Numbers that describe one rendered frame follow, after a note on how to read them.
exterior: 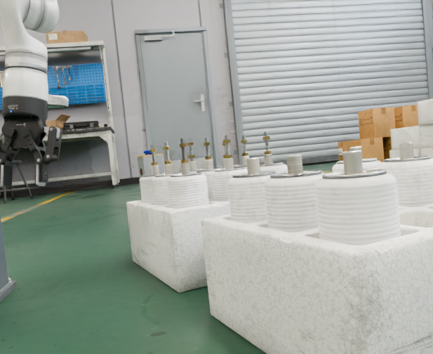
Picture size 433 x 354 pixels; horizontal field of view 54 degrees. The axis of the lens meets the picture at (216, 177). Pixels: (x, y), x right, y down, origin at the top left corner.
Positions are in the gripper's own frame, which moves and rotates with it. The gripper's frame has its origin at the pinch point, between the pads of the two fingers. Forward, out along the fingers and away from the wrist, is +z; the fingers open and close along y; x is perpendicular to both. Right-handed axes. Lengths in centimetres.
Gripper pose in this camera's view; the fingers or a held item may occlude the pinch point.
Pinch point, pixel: (23, 178)
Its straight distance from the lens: 83.4
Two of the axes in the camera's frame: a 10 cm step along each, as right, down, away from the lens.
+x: 2.1, 0.5, 9.8
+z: -0.1, 10.0, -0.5
